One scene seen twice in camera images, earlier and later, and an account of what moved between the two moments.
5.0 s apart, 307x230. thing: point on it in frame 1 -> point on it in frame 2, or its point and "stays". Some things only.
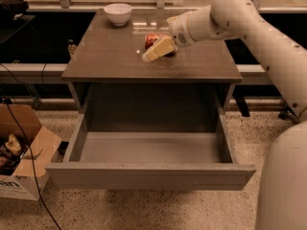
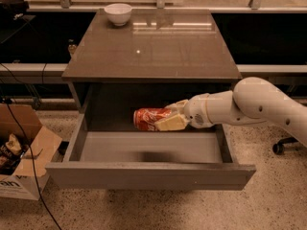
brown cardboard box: [23, 119] stays
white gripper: [178, 30] -> [196, 111]
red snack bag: [153, 38] -> [145, 118]
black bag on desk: [11, 5] stays
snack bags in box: [11, 149] stays
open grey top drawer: [148, 160] stays
